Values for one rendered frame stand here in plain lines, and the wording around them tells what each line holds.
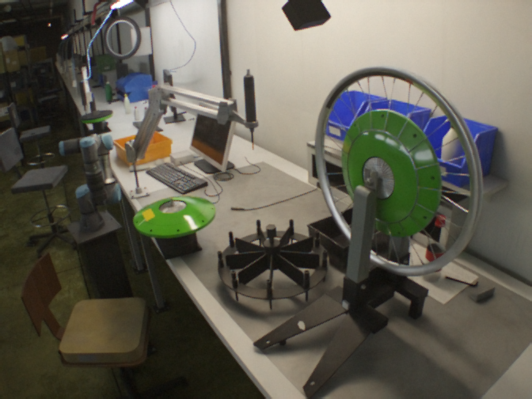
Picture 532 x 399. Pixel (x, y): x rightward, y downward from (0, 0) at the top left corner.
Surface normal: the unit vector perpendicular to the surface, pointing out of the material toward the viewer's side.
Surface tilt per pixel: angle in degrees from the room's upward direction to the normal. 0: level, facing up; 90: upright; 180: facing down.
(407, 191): 90
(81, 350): 0
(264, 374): 0
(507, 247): 90
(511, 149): 90
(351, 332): 18
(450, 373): 0
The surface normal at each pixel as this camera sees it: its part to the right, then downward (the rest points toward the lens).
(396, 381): -0.05, -0.91
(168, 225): -0.02, -0.70
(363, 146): -0.88, 0.09
